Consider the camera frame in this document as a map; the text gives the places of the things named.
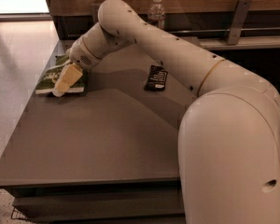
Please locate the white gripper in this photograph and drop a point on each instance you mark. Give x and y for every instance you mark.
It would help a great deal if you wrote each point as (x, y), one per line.
(80, 56)

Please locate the green jalapeno chip bag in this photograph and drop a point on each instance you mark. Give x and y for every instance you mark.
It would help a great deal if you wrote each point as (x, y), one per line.
(47, 81)

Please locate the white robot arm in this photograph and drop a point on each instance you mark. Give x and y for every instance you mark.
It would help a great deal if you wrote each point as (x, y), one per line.
(229, 138)

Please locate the black snack bar wrapper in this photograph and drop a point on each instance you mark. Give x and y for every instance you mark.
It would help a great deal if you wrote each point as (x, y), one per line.
(156, 80)

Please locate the clear plastic water bottle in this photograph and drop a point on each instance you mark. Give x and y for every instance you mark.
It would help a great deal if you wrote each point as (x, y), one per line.
(156, 14)

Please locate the wire rack under table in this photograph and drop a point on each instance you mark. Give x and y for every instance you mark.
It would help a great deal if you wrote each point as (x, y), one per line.
(17, 215)

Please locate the right metal wall bracket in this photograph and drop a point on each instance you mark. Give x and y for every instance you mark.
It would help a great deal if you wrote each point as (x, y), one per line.
(238, 20)

